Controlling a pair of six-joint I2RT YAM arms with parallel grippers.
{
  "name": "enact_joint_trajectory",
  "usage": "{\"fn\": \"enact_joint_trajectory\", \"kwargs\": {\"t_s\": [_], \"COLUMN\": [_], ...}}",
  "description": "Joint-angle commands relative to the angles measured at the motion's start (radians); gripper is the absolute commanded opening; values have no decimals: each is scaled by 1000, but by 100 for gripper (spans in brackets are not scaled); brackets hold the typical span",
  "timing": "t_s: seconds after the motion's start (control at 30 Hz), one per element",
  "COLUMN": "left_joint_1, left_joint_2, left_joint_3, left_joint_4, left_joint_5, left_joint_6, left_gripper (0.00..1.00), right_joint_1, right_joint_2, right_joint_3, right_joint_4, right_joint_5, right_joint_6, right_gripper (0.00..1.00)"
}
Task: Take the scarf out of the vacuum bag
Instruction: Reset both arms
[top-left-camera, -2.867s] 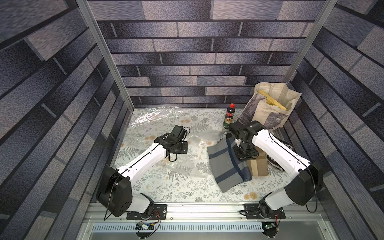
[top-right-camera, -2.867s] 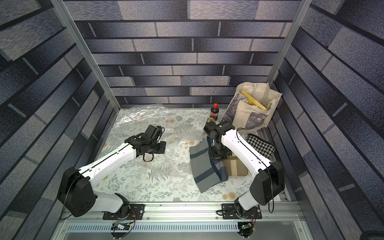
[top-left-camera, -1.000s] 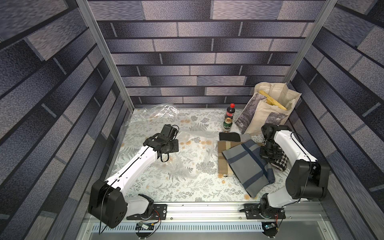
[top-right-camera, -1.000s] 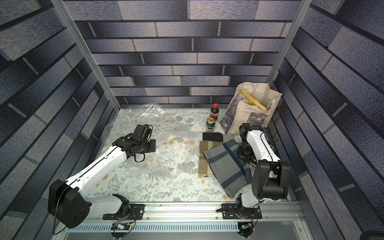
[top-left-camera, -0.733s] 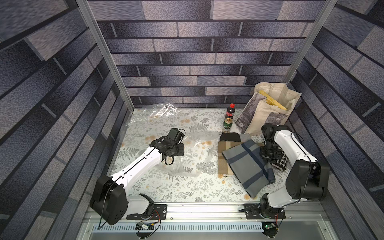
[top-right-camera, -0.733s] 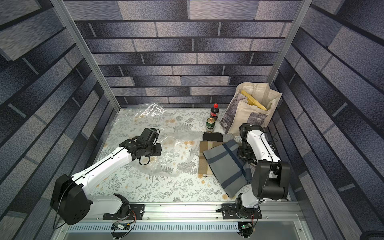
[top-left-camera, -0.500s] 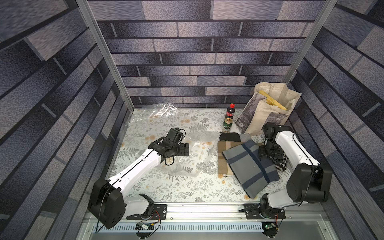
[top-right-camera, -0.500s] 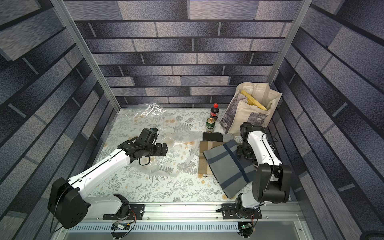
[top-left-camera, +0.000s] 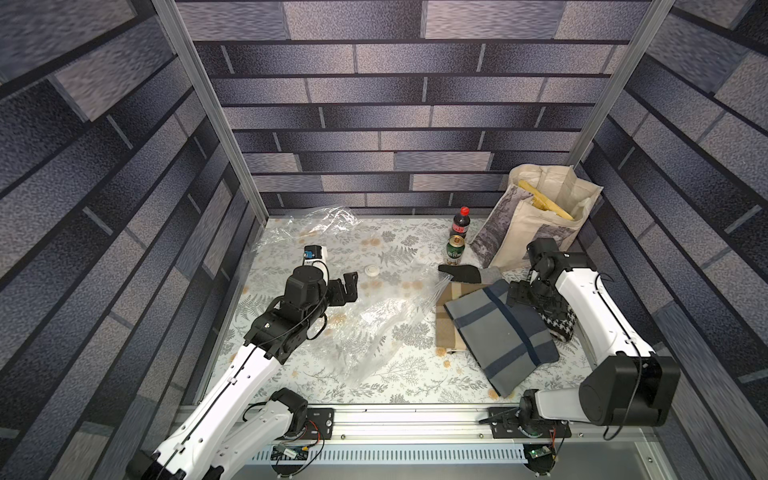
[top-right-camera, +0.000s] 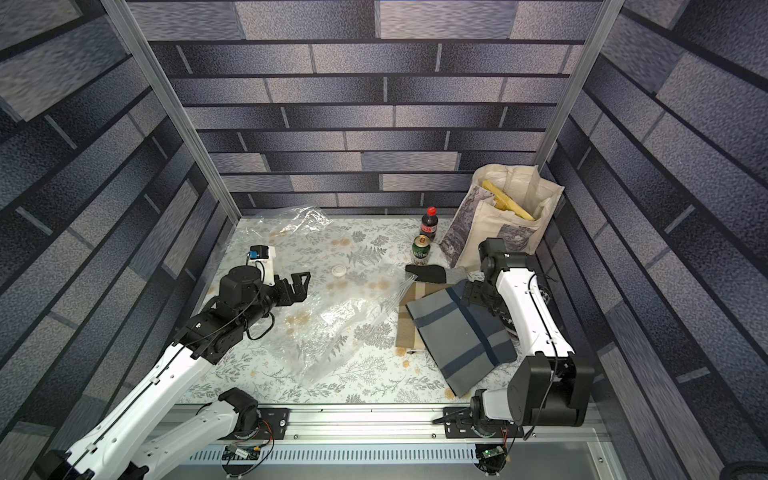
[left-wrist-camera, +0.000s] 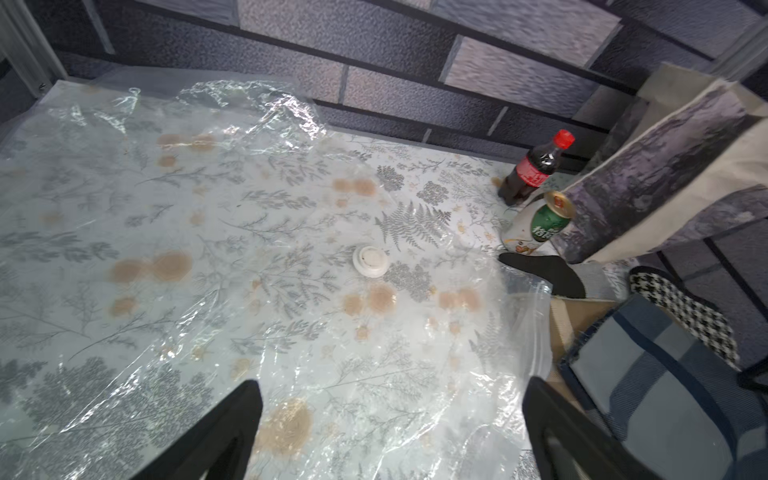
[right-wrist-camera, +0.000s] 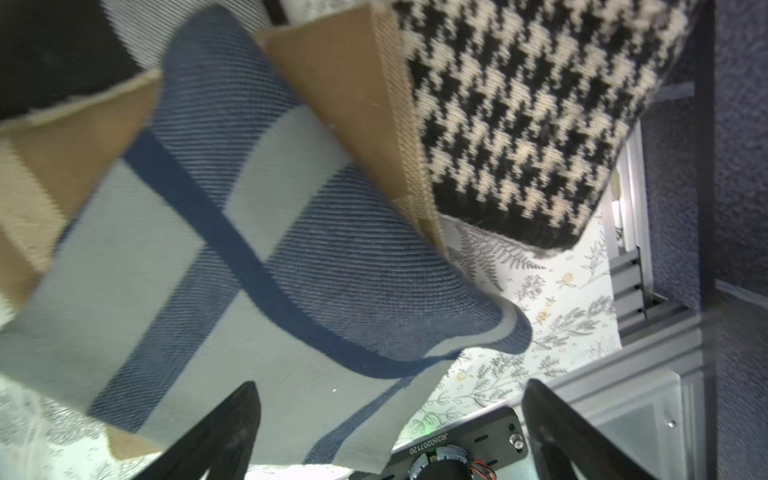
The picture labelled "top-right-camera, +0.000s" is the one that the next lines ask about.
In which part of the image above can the grey navy striped scarf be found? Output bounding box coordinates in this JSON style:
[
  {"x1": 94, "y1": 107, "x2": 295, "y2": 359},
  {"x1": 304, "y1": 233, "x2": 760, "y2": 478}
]
[{"x1": 406, "y1": 280, "x2": 484, "y2": 397}]

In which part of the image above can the grey black striped scarf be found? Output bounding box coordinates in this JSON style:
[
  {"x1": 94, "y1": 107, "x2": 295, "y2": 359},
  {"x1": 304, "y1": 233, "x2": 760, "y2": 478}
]
[{"x1": 405, "y1": 264, "x2": 468, "y2": 285}]

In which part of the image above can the brown plaid scarf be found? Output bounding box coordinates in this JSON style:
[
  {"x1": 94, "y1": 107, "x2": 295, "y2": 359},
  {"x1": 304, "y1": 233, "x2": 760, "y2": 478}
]
[{"x1": 394, "y1": 281, "x2": 451, "y2": 352}]

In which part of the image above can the clear plastic vacuum bag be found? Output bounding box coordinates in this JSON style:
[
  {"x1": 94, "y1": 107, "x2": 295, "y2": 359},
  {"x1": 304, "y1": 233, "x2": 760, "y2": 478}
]
[{"x1": 238, "y1": 205, "x2": 332, "y2": 238}]

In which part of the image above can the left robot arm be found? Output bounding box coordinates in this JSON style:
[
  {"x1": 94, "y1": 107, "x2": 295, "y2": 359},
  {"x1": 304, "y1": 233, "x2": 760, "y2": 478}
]
[{"x1": 33, "y1": 265, "x2": 311, "y2": 479}]

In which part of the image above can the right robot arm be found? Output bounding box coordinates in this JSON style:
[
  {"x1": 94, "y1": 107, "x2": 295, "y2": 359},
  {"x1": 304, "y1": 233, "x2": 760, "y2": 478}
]
[{"x1": 468, "y1": 238, "x2": 595, "y2": 439}]

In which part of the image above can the beige canvas tote bag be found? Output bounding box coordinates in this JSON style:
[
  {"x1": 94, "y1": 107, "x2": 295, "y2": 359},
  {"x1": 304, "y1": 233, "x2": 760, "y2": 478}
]
[{"x1": 439, "y1": 164, "x2": 564, "y2": 272}]

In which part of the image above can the green drink can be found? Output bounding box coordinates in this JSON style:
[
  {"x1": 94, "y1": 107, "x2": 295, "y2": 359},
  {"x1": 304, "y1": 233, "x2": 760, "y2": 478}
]
[{"x1": 412, "y1": 235, "x2": 431, "y2": 265}]

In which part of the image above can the dark soy sauce bottle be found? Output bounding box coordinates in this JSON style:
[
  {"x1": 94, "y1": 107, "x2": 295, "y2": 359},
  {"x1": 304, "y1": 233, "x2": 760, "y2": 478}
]
[{"x1": 420, "y1": 207, "x2": 439, "y2": 241}]

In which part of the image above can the yellow object in tote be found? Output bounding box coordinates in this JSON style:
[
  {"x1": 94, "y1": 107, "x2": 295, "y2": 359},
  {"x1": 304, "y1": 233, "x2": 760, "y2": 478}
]
[{"x1": 481, "y1": 180, "x2": 534, "y2": 221}]

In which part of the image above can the left circuit board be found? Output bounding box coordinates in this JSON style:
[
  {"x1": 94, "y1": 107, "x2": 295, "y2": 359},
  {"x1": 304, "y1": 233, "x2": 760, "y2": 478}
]
[{"x1": 221, "y1": 444, "x2": 262, "y2": 465}]

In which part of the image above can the circuit board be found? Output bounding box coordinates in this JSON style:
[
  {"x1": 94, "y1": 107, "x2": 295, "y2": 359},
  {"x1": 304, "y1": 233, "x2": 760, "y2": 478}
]
[
  {"x1": 221, "y1": 444, "x2": 262, "y2": 465},
  {"x1": 475, "y1": 444, "x2": 508, "y2": 476}
]

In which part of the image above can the right circuit board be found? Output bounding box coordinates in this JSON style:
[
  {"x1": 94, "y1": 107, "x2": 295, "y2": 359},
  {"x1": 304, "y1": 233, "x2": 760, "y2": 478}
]
[{"x1": 475, "y1": 444, "x2": 508, "y2": 476}]

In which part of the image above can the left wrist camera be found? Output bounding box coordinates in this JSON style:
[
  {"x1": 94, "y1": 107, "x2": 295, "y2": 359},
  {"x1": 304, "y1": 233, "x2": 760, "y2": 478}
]
[{"x1": 246, "y1": 245, "x2": 275, "y2": 286}]

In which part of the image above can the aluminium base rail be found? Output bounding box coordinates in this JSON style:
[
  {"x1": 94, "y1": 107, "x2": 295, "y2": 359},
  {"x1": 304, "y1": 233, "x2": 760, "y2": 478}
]
[{"x1": 98, "y1": 401, "x2": 628, "y2": 480}]

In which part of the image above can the aluminium frame post left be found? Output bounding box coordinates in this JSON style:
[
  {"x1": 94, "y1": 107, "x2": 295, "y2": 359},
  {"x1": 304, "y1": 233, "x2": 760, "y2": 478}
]
[{"x1": 100, "y1": 0, "x2": 242, "y2": 225}]

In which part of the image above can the aluminium frame post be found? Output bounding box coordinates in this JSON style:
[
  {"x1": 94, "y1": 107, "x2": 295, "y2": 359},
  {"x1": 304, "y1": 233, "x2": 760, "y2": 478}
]
[
  {"x1": 100, "y1": 0, "x2": 242, "y2": 225},
  {"x1": 534, "y1": 0, "x2": 625, "y2": 172}
]

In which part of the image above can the aluminium frame post right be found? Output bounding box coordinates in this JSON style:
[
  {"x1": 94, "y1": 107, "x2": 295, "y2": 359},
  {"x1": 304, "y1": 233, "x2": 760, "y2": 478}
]
[{"x1": 534, "y1": 0, "x2": 625, "y2": 172}]

